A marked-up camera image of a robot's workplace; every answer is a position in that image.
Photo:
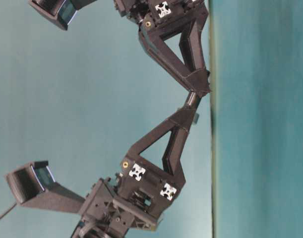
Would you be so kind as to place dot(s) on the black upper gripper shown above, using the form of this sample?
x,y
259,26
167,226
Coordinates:
x,y
192,74

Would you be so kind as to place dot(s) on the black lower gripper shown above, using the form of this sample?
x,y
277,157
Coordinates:
x,y
144,191

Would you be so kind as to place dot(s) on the dark metal shaft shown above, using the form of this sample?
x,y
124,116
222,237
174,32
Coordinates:
x,y
192,101

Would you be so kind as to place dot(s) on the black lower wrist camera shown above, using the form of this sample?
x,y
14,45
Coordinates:
x,y
33,185

